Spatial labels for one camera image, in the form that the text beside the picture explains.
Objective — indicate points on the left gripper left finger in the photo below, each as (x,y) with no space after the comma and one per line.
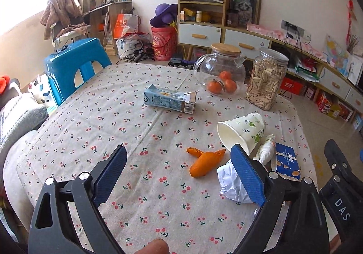
(52,229)

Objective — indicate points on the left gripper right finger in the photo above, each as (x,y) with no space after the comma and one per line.
(305,227)

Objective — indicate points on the blue cookie box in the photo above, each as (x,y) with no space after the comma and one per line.
(285,163)

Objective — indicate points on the white tissue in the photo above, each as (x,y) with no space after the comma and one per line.
(231,185)

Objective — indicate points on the twisted white wrapper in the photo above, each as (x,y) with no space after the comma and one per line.
(266,150)

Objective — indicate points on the white paper cup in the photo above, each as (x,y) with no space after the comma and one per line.
(246,130)

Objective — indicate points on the orange peel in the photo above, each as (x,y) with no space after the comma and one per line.
(206,161)

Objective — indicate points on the blue milk carton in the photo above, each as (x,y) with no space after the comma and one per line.
(181,102)

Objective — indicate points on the operator thumb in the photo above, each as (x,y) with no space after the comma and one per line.
(157,246)

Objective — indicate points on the red yellow snack carton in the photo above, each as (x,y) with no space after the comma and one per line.
(328,105)

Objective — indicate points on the cherry print tablecloth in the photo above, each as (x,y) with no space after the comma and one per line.
(155,196)

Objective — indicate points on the red gift box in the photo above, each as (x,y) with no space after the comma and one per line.
(291,86)

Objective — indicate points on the long wooden TV cabinet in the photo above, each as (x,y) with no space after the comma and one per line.
(302,64)

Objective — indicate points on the colourful map board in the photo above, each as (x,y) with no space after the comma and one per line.
(336,56)

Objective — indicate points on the clear jar of seeds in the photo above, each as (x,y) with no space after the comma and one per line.
(268,72)

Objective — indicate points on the mandarin orange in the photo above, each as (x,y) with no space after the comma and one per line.
(215,87)
(225,75)
(230,86)

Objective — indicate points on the blue plastic stool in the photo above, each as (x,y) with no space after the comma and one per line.
(61,66)

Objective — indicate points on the glass teapot with wooden lid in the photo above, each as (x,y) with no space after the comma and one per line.
(222,57)

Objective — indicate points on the chair with brown clothes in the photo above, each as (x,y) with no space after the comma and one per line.
(63,20)

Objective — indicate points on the framed picture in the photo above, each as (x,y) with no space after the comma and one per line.
(248,11)

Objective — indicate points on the orange white shopping bag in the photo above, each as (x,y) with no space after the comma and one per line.
(125,24)

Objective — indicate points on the red bucket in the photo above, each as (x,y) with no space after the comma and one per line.
(164,42)

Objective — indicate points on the open wooden shelf unit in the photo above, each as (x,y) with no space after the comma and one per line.
(206,12)

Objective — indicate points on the purple hat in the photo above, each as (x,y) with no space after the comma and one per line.
(165,14)

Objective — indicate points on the red firecracker string decoration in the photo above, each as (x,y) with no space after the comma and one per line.
(351,16)

